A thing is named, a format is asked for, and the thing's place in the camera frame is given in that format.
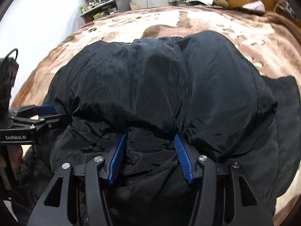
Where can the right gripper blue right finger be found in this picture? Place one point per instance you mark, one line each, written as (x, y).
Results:
(188, 159)

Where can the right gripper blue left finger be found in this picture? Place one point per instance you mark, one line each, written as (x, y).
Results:
(113, 157)

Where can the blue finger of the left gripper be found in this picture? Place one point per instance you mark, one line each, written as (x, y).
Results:
(45, 122)
(32, 110)

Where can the black puffer jacket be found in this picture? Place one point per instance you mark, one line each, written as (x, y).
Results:
(199, 86)

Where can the cluttered side desk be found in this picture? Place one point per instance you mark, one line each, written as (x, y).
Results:
(101, 10)

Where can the grey storage bin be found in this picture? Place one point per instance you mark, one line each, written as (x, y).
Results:
(123, 5)

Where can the brown patterned fleece blanket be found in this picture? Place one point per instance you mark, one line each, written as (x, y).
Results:
(270, 42)

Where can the brown plush toy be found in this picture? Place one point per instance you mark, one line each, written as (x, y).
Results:
(221, 3)

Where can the white pillow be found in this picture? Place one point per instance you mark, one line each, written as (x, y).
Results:
(256, 6)

